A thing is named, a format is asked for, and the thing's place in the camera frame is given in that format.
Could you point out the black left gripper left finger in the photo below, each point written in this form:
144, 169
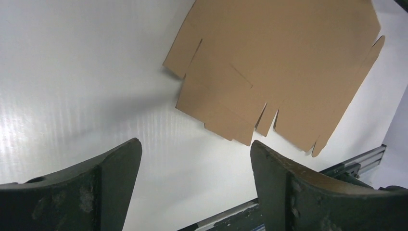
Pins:
93, 195

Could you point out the aluminium table frame rail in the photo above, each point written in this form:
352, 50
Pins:
248, 216

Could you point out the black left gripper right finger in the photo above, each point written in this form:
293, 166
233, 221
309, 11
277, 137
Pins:
289, 203

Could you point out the brown cardboard box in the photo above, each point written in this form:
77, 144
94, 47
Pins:
290, 65

